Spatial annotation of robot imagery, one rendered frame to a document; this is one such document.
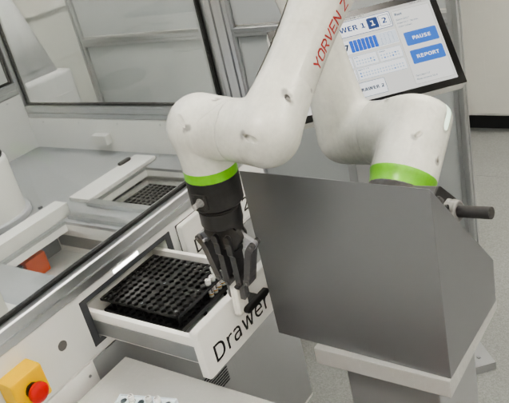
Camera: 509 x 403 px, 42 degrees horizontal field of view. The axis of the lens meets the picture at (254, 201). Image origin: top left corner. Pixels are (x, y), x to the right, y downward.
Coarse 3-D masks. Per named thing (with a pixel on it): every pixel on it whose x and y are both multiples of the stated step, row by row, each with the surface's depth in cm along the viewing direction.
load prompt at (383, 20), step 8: (368, 16) 200; (376, 16) 200; (384, 16) 199; (344, 24) 199; (352, 24) 199; (360, 24) 199; (368, 24) 199; (376, 24) 199; (384, 24) 199; (392, 24) 199; (344, 32) 198; (352, 32) 198; (360, 32) 198
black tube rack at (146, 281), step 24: (144, 264) 152; (192, 264) 148; (120, 288) 144; (144, 288) 142; (168, 288) 140; (192, 288) 138; (120, 312) 142; (144, 312) 137; (168, 312) 132; (192, 312) 135
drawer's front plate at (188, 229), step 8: (240, 176) 176; (192, 216) 161; (184, 224) 158; (192, 224) 161; (200, 224) 163; (184, 232) 158; (192, 232) 161; (184, 240) 159; (192, 240) 161; (184, 248) 160; (192, 248) 161; (200, 248) 164
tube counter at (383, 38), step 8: (384, 32) 198; (392, 32) 198; (352, 40) 198; (360, 40) 198; (368, 40) 198; (376, 40) 198; (384, 40) 197; (392, 40) 197; (352, 48) 197; (360, 48) 197; (368, 48) 197
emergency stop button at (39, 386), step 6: (36, 384) 121; (42, 384) 122; (30, 390) 121; (36, 390) 121; (42, 390) 122; (48, 390) 123; (30, 396) 120; (36, 396) 121; (42, 396) 122; (36, 402) 121
